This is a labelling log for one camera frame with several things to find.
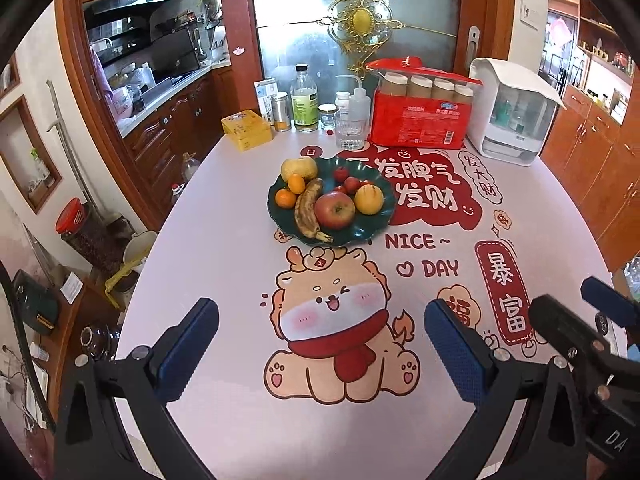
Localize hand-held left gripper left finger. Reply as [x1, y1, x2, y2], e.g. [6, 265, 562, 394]
[54, 297, 220, 480]

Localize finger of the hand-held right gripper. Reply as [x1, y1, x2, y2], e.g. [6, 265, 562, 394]
[529, 295, 626, 376]
[581, 276, 640, 331]

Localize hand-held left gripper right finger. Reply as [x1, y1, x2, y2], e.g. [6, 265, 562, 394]
[424, 299, 601, 480]

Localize dark green scalloped plate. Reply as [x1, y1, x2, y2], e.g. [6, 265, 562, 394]
[267, 156, 397, 247]

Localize red apple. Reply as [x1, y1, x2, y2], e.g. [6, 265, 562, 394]
[314, 191, 356, 231]

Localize dark ceramic pot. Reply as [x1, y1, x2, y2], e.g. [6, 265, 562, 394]
[80, 325, 121, 361]

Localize yellow plastic bag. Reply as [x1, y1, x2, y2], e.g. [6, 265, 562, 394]
[102, 255, 148, 306]

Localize white bucket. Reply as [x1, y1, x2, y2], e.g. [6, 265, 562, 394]
[122, 230, 160, 273]

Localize brown wooden side cabinet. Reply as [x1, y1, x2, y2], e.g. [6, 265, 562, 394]
[540, 0, 640, 271]

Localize clear container with red lid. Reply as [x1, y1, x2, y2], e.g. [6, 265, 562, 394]
[55, 197, 126, 273]

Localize dark green handbag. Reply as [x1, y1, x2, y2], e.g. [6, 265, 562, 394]
[12, 270, 61, 336]

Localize plastic oil bottle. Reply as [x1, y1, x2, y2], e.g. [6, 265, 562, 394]
[180, 152, 202, 183]

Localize yellow orange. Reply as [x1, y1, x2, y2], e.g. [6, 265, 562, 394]
[354, 184, 385, 216]

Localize spotted ripe banana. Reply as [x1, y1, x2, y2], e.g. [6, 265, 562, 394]
[294, 177, 334, 244]

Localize white cup dispenser box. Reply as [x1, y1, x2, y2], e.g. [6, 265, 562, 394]
[467, 57, 567, 167]

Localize brown wooden kitchen base cabinet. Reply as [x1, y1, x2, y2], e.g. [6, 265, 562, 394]
[120, 65, 233, 231]

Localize pale yellow pear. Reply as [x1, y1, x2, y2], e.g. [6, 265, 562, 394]
[280, 156, 319, 182]

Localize yellow tin box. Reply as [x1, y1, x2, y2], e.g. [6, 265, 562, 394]
[221, 110, 273, 153]

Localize red package of paper cups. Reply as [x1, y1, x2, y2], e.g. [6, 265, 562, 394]
[366, 56, 484, 150]

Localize grey mop pole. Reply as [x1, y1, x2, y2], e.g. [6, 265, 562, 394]
[46, 79, 108, 221]

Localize clear drinking glass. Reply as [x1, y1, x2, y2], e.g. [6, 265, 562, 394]
[334, 111, 367, 151]

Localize silver metal can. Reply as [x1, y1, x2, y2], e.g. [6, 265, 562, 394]
[271, 92, 291, 132]

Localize white paper carton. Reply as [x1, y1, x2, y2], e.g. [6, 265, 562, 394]
[254, 78, 278, 126]

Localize glass bottle with black cap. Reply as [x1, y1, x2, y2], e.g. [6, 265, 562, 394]
[291, 63, 320, 133]

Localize clear squeeze wash bottle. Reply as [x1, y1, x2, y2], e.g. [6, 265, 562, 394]
[336, 74, 368, 121]

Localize pink hanging cloth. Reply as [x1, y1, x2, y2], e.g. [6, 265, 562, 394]
[91, 42, 115, 96]

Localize black microwave oven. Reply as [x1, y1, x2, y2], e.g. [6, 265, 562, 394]
[150, 26, 202, 78]

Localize wooden wall niche frame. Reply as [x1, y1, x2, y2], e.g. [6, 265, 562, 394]
[0, 95, 63, 216]

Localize white light switch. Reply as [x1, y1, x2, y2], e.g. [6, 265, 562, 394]
[520, 0, 542, 30]

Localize gold wire door ornament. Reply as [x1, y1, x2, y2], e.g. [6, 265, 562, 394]
[316, 0, 457, 77]

